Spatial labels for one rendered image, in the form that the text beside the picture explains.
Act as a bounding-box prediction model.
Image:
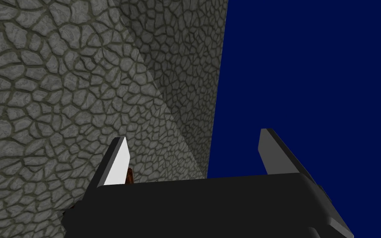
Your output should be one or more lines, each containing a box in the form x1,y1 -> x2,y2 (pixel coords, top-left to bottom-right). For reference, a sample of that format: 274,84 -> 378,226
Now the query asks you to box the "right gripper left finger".
89,136 -> 131,189

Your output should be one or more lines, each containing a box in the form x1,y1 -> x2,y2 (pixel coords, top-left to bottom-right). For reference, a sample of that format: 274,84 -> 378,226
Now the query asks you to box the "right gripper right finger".
258,128 -> 317,184

